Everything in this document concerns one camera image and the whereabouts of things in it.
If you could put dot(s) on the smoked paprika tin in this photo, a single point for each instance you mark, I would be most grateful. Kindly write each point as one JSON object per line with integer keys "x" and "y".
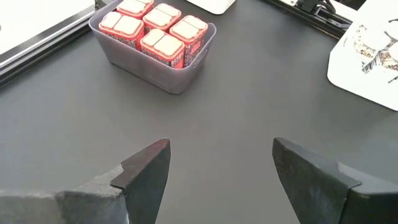
{"x": 189, "y": 31}
{"x": 135, "y": 6}
{"x": 161, "y": 15}
{"x": 163, "y": 46}
{"x": 121, "y": 26}

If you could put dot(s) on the grey translucent plastic bin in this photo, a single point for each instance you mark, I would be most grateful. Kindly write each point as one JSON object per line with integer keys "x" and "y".
{"x": 149, "y": 68}

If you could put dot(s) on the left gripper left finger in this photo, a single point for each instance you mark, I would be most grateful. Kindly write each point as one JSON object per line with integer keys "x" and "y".
{"x": 143, "y": 186}

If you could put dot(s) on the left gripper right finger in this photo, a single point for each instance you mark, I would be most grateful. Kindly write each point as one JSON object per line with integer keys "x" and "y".
{"x": 317, "y": 193}

